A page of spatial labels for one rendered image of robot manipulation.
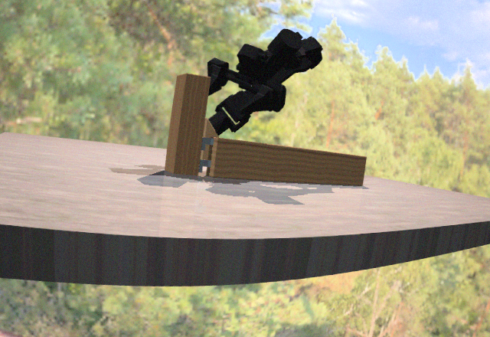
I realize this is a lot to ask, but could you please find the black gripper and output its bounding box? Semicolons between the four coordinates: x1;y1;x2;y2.
207;57;286;114

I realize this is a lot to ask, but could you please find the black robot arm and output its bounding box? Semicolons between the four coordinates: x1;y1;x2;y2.
208;28;323;135

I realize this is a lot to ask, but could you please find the brown wooden post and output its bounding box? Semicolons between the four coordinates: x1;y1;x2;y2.
165;73;211;176

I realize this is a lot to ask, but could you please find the brown wooden rail with steel hooks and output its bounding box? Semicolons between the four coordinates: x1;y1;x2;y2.
199;137;367;186

